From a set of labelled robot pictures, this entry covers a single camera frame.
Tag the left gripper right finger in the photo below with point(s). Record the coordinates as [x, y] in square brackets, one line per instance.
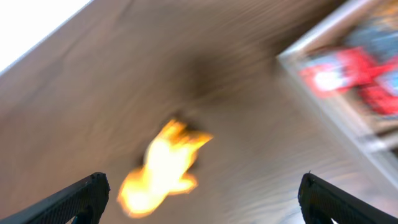
[324, 203]

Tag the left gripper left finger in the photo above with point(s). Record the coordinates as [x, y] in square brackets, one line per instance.
[81, 202]

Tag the red toy fire truck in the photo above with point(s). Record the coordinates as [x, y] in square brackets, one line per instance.
[376, 81]

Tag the white cardboard box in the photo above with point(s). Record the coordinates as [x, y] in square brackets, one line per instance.
[371, 25]

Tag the orange rubber animal toy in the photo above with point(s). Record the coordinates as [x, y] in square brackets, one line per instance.
[164, 172]

